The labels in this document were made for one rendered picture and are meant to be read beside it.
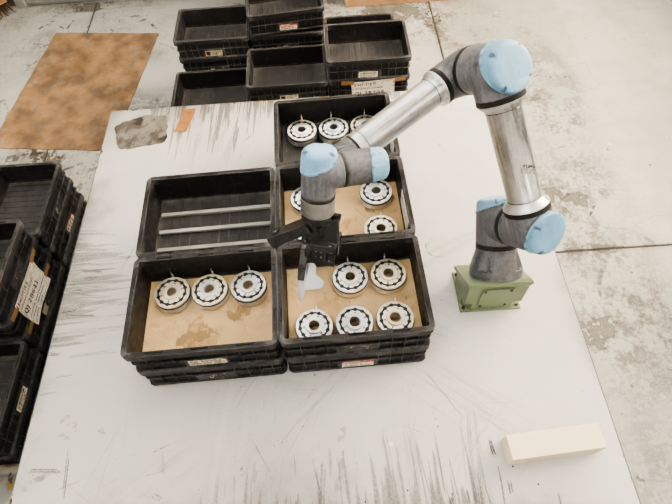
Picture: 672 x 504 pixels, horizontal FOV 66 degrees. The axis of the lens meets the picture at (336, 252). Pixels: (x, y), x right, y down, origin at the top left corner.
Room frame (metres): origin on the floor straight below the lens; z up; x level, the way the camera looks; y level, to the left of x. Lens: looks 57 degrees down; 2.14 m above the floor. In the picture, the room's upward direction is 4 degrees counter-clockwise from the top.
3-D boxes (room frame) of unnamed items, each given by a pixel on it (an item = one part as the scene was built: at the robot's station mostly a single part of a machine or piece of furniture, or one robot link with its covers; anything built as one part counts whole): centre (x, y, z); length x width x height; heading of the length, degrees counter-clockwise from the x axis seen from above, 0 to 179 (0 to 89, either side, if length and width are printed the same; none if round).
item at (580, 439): (0.27, -0.52, 0.73); 0.24 x 0.06 x 0.06; 93
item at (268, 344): (0.66, 0.36, 0.92); 0.40 x 0.30 x 0.02; 91
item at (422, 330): (0.67, -0.04, 0.92); 0.40 x 0.30 x 0.02; 91
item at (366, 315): (0.60, -0.04, 0.86); 0.10 x 0.10 x 0.01
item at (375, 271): (0.74, -0.14, 0.86); 0.10 x 0.10 x 0.01
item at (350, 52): (2.19, -0.22, 0.37); 0.40 x 0.30 x 0.45; 89
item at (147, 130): (1.56, 0.74, 0.71); 0.22 x 0.19 x 0.01; 90
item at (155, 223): (0.96, 0.37, 0.87); 0.40 x 0.30 x 0.11; 91
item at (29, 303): (1.04, 1.19, 0.41); 0.31 x 0.02 x 0.16; 179
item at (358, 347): (0.67, -0.04, 0.87); 0.40 x 0.30 x 0.11; 91
